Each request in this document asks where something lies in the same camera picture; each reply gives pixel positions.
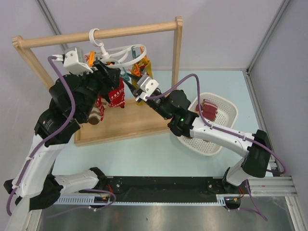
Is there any orange clothes peg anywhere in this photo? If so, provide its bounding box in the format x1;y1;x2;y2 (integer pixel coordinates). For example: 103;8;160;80
84;51;96;67

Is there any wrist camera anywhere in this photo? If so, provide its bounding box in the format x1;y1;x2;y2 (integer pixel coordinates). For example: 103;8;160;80
53;46;93;75
135;74;159;102

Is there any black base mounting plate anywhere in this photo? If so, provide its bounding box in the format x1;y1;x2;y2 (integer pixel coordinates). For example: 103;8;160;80
79;175;251;209

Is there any mustard yellow sock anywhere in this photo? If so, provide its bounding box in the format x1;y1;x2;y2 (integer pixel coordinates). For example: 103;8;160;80
131;61;153;87

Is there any white slotted cable duct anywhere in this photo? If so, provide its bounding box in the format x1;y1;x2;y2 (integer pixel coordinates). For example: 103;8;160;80
55;194;226;206

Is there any red patterned sock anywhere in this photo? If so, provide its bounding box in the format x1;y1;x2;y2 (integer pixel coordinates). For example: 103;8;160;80
108;78;125;108
95;96;107;121

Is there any white plastic clip hanger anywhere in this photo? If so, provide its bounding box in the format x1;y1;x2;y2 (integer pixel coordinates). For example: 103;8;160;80
89;28;147;68

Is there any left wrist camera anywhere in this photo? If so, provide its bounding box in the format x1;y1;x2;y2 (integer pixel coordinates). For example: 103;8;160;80
53;46;93;75

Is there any teal peg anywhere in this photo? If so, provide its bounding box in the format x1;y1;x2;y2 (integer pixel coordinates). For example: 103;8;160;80
131;46;137;59
121;69;130;81

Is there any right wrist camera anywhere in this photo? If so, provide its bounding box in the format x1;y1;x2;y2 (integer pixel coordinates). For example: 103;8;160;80
135;74;159;102

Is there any brown striped hanging sock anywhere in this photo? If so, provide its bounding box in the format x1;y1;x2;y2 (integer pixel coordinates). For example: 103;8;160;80
88;106;101;125

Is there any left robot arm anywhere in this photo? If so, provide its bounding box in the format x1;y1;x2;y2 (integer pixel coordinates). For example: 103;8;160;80
4;61;121;212

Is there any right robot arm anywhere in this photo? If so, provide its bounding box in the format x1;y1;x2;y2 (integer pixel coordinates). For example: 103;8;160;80
125;80;271;193

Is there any white perforated plastic basket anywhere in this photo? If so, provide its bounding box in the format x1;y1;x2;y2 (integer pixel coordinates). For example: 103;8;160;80
178;92;238;156

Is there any wooden clothes rack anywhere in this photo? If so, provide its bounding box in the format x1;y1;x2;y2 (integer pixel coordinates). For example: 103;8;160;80
12;17;183;146

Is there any aluminium frame rail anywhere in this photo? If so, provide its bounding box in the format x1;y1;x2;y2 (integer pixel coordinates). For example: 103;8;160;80
248;177;297;197

